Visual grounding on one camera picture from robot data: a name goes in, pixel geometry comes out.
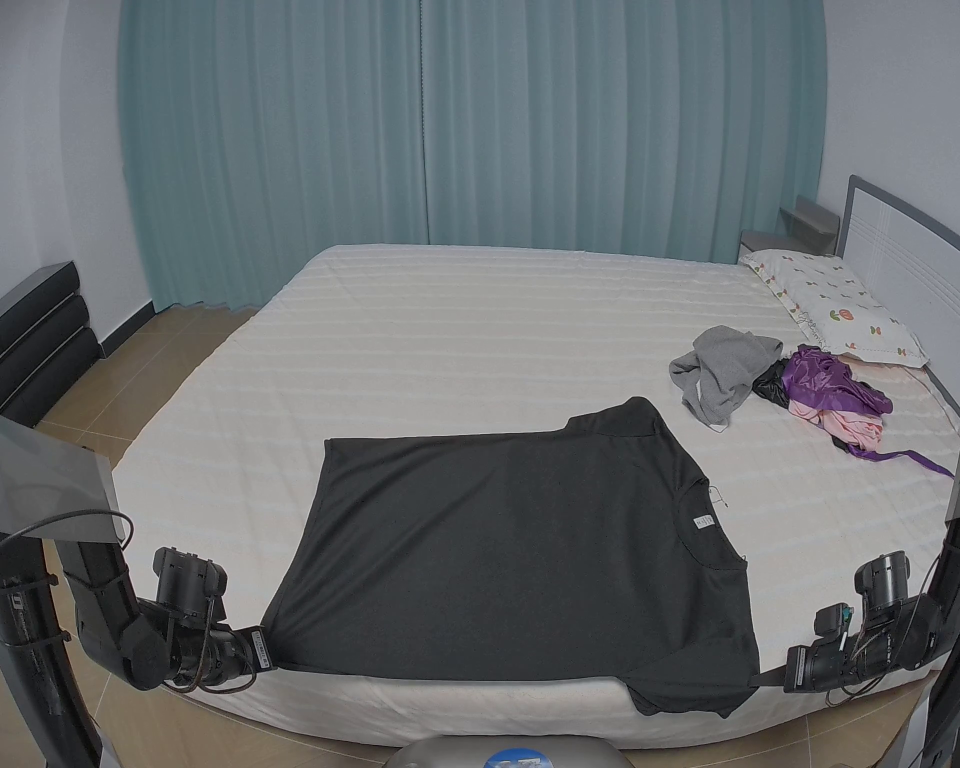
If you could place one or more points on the purple garment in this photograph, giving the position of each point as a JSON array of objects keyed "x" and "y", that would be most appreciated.
[{"x": 817, "y": 379}]

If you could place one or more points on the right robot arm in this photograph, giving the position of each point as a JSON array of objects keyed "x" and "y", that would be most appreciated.
[{"x": 885, "y": 581}]

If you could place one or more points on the blue-green curtain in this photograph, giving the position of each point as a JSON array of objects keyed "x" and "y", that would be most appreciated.
[
  {"x": 615, "y": 120},
  {"x": 277, "y": 135}
]

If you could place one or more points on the white printed pillow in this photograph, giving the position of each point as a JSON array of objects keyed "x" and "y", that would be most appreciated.
[{"x": 832, "y": 300}]

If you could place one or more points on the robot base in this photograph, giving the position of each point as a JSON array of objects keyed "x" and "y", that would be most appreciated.
[{"x": 502, "y": 756}]

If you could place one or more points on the black shiny garment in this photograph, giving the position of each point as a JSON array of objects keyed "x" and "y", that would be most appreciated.
[{"x": 771, "y": 386}]

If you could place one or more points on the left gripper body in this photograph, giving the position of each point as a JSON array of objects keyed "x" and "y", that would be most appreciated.
[{"x": 217, "y": 656}]

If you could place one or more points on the pink garment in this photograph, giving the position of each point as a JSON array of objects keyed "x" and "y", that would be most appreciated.
[{"x": 851, "y": 427}]

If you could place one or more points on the bed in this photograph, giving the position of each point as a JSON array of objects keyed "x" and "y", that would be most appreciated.
[{"x": 487, "y": 337}]

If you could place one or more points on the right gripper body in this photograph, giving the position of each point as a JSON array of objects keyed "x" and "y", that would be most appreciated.
[{"x": 821, "y": 667}]

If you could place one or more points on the grey garment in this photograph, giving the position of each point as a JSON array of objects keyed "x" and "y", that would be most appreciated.
[{"x": 727, "y": 364}]

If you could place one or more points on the black T-shirt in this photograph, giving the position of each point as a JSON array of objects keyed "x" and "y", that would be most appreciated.
[{"x": 510, "y": 555}]

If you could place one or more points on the grey bedside table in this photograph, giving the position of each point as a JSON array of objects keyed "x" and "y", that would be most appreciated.
[{"x": 806, "y": 221}]

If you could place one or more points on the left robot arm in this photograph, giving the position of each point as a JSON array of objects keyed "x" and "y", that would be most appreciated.
[{"x": 52, "y": 480}]

